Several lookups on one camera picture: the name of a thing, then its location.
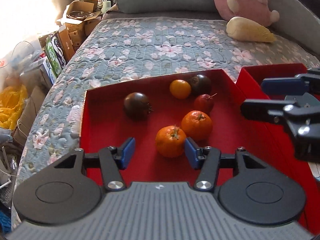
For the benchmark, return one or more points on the metal pan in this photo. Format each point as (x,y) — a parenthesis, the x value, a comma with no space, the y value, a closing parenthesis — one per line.
(81,15)

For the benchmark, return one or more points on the small red apple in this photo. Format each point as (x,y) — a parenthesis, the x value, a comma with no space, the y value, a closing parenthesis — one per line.
(203,103)

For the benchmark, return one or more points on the yellow plastic bag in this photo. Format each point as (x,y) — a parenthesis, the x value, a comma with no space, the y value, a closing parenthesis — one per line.
(11,105)

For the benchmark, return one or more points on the open cardboard box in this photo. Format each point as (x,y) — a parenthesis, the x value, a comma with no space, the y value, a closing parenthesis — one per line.
(85,7)

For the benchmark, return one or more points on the gray upholstered headboard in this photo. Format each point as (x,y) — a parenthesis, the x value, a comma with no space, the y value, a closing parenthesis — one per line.
(295,17)

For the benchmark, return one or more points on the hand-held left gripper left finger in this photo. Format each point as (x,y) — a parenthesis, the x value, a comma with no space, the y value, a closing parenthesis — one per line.
(128,150)

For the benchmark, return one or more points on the orange mandarin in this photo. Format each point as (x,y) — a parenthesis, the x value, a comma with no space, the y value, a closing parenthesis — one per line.
(197,126)
(168,143)

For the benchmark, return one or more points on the clear plastic bag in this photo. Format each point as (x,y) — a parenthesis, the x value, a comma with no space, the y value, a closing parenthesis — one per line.
(20,60)

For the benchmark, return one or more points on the pink plush pillow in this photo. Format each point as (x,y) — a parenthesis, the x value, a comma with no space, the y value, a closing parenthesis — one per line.
(247,2)

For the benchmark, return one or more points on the yellow tomato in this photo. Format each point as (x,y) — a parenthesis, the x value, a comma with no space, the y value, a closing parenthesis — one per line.
(180,89)

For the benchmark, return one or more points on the small red box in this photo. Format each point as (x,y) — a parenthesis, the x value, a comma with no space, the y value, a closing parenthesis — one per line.
(250,78)

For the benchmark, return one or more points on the cream plush toy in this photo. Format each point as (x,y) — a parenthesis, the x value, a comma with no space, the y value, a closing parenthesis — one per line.
(247,30)

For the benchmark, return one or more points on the dark purple tomato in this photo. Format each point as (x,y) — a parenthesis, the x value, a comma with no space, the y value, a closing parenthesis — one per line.
(203,83)
(136,105)

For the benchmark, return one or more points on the blue and white carton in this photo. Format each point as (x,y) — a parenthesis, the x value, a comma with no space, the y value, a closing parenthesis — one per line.
(48,71)

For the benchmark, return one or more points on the tall cardboard box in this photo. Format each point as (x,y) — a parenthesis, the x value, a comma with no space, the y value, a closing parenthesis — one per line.
(68,40)

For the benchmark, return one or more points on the floral quilted bedspread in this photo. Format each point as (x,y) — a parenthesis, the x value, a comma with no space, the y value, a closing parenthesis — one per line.
(150,42)

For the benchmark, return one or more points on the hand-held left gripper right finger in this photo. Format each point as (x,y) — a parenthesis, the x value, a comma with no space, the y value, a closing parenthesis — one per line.
(191,152)

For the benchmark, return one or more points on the large red box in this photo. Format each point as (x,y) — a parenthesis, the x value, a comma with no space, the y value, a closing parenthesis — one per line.
(105,122)

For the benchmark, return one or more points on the green and white carton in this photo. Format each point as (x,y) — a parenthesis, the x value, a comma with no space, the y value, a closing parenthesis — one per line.
(55,52)

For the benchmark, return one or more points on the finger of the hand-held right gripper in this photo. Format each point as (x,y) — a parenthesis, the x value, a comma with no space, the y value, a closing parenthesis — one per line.
(262,110)
(280,85)

